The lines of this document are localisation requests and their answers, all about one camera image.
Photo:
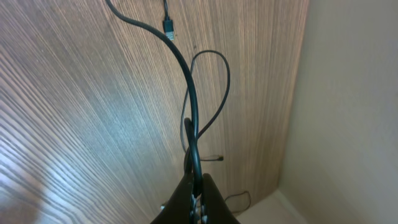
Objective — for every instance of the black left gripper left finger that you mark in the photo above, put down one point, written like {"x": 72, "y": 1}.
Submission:
{"x": 178, "y": 208}

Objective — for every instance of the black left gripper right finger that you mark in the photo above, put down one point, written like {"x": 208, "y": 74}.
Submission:
{"x": 213, "y": 208}

